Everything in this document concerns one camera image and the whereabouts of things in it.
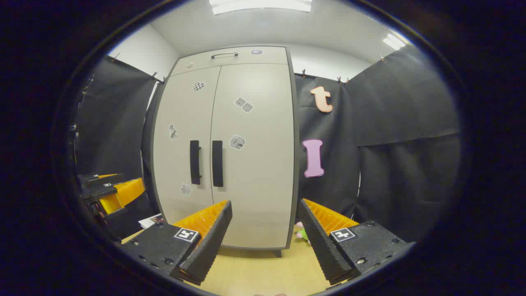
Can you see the pink and green toy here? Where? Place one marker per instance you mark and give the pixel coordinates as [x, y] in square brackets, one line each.
[303, 235]

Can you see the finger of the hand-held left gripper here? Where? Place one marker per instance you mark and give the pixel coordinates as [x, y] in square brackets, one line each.
[98, 181]
[127, 193]

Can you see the small ceiling light panel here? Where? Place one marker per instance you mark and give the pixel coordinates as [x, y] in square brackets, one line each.
[394, 41]

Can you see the beige cabinet door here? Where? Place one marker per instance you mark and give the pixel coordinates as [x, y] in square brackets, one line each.
[176, 164]
[259, 185]

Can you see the white printed paper leaflet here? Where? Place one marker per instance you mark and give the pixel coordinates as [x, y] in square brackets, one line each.
[148, 222]

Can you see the beige cabinet drawer front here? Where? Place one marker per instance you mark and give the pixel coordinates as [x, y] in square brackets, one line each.
[246, 61]

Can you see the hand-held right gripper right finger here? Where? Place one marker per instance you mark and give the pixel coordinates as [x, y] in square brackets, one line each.
[320, 246]

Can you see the beige double-door shoe cabinet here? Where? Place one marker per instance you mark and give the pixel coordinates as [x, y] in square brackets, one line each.
[296, 172]

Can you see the black backdrop cloth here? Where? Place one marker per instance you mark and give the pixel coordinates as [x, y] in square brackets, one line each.
[111, 131]
[390, 172]

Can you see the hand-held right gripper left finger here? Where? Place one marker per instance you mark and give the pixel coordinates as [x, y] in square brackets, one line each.
[213, 242]

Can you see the large ceiling light panel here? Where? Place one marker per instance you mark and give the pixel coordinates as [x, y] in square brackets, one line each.
[259, 5]

